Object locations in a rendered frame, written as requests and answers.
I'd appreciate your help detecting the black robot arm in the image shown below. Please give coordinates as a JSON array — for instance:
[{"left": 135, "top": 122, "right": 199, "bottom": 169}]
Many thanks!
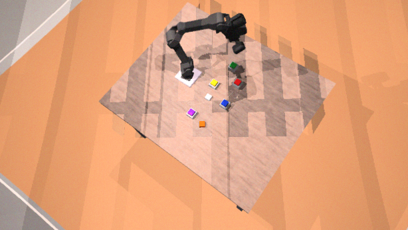
[{"left": 165, "top": 12, "right": 247, "bottom": 81}]

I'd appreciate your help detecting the purple button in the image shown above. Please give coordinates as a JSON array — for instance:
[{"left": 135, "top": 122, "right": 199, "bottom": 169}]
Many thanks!
[{"left": 186, "top": 108, "right": 197, "bottom": 119}]

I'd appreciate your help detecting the yellow button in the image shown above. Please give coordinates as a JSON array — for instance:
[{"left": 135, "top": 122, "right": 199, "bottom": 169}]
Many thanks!
[{"left": 209, "top": 79, "right": 220, "bottom": 90}]

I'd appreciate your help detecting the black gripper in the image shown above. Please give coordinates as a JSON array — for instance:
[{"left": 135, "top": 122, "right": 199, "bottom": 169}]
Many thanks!
[{"left": 225, "top": 29, "right": 246, "bottom": 54}]

